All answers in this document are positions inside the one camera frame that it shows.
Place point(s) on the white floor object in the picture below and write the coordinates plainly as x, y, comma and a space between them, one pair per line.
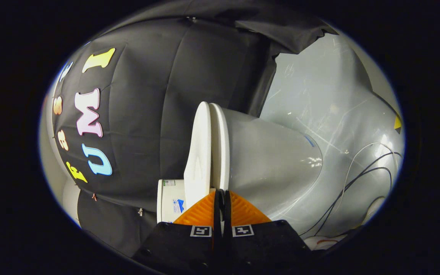
319, 242

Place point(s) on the black backdrop cloth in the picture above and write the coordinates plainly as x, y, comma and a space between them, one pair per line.
147, 133

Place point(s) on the white ceramic toilet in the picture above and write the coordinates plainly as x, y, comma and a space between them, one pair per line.
266, 160

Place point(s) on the white toilet seat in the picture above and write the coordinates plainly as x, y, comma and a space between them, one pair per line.
220, 152

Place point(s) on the silver cloth clip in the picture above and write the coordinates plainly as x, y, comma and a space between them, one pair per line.
140, 211

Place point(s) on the yellow floor tape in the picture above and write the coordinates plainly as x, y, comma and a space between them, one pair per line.
397, 123

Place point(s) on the white toilet lid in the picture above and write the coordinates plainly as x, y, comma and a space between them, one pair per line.
201, 152

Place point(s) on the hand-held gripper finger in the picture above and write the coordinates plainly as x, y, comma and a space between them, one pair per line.
227, 217
217, 217

